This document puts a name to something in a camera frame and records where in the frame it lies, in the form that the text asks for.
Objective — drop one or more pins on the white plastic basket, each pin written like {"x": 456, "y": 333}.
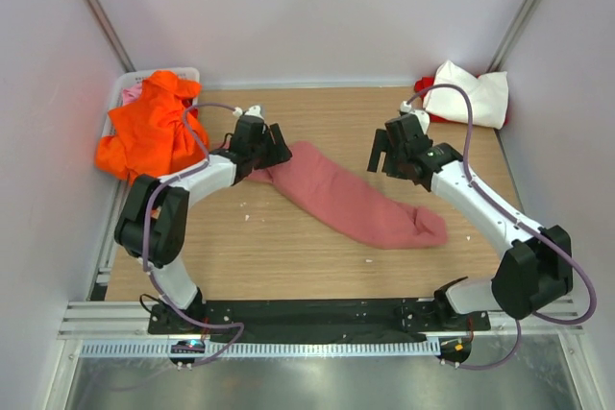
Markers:
{"x": 128, "y": 80}

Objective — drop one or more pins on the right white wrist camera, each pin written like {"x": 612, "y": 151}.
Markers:
{"x": 407, "y": 108}

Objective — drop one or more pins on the aluminium frame post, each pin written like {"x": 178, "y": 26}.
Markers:
{"x": 104, "y": 23}
{"x": 513, "y": 34}

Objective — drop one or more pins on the slotted cable duct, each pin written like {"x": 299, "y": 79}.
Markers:
{"x": 191, "y": 349}

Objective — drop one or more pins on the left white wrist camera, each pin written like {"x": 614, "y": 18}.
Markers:
{"x": 253, "y": 111}

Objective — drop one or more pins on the light pink garment in basket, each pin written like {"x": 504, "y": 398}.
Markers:
{"x": 131, "y": 94}

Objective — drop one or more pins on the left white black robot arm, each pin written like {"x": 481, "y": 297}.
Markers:
{"x": 152, "y": 224}

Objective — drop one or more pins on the right aluminium frame post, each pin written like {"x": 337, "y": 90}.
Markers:
{"x": 513, "y": 34}

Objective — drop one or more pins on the pink t shirt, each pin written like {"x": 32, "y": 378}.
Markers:
{"x": 349, "y": 205}

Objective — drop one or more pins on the left aluminium frame post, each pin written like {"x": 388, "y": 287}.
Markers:
{"x": 104, "y": 23}

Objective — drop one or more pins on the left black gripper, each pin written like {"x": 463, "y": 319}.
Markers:
{"x": 268, "y": 145}

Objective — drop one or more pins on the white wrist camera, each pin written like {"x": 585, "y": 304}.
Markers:
{"x": 407, "y": 108}
{"x": 253, "y": 111}

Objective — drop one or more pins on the white folded t shirt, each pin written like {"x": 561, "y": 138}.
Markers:
{"x": 488, "y": 94}

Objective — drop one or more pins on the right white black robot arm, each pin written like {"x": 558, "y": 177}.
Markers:
{"x": 531, "y": 273}

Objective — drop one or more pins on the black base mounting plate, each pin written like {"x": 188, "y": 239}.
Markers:
{"x": 327, "y": 322}

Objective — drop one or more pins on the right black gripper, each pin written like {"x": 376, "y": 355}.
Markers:
{"x": 391, "y": 155}

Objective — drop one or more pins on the orange t shirt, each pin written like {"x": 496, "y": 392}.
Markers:
{"x": 151, "y": 135}

